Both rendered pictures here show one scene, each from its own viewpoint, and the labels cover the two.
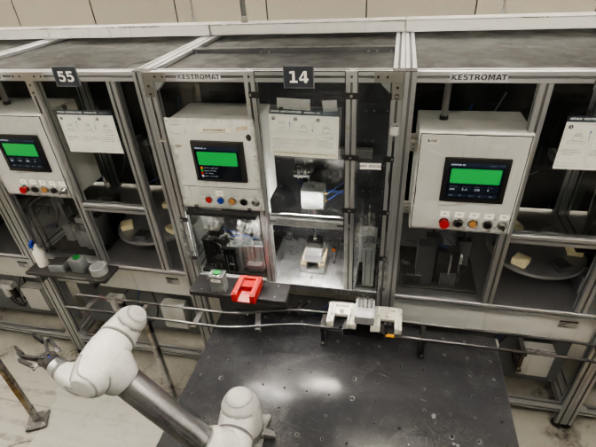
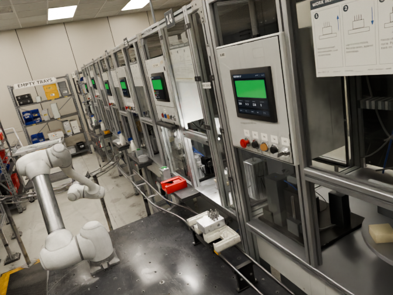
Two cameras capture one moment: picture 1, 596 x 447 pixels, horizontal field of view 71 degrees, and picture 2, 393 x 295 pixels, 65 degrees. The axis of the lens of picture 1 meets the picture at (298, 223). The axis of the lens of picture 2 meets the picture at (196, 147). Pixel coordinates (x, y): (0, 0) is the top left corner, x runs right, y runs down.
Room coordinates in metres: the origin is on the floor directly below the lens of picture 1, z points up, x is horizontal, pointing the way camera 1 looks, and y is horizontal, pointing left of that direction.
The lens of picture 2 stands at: (0.56, -1.53, 1.78)
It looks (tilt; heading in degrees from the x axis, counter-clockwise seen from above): 16 degrees down; 53
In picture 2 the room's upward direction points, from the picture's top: 12 degrees counter-clockwise
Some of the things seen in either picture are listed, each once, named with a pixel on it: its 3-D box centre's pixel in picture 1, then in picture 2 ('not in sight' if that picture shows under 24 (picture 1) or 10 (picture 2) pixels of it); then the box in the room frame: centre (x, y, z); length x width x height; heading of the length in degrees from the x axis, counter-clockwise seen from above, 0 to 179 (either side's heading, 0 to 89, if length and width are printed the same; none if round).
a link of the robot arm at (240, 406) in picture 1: (240, 412); (94, 239); (1.01, 0.28, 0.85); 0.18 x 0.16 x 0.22; 166
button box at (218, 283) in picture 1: (219, 279); (166, 174); (1.70, 0.44, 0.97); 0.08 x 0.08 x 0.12; 76
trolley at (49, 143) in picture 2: not in sight; (46, 167); (1.62, 4.30, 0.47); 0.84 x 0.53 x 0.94; 160
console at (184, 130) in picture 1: (224, 156); (175, 87); (1.89, 0.34, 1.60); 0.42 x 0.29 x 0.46; 76
